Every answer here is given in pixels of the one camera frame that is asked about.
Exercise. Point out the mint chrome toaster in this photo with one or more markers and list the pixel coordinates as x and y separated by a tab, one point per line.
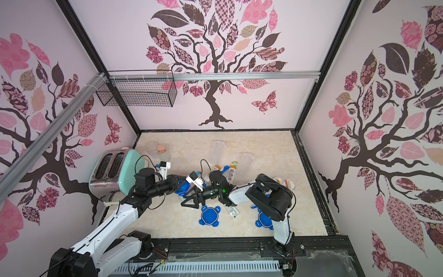
115	173

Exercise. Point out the black wire basket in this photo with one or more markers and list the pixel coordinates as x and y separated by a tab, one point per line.
156	88

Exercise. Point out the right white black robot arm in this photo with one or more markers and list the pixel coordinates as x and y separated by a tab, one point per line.
275	201

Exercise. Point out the left aluminium rail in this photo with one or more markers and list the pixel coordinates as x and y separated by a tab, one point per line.
23	164

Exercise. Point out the aluminium rail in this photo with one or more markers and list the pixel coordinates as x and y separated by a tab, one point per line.
219	76
23	164

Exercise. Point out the blue lid container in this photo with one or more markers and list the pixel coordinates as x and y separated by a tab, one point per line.
183	189
244	165
217	153

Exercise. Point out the clear glass tumbler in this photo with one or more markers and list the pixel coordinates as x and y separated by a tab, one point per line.
151	149

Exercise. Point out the clear comb packet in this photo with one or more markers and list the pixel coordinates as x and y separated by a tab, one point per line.
232	212

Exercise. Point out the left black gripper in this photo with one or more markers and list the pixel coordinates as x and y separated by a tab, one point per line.
173	181

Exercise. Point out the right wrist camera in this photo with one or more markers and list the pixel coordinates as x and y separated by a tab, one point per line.
194	178

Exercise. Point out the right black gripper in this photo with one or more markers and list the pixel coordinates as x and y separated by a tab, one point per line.
200	195

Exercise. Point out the black base frame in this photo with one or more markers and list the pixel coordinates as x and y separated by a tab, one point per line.
331	255

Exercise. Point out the small bottle cork lid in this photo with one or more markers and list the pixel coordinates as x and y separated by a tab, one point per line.
163	153

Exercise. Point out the white slotted cable duct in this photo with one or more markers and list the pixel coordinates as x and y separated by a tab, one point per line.
185	268

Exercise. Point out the back aluminium rail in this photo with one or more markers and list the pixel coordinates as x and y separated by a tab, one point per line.
219	76

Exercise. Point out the detached blue container lid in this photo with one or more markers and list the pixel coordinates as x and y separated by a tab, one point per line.
263	221

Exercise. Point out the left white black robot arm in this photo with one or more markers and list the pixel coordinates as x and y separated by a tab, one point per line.
102	251

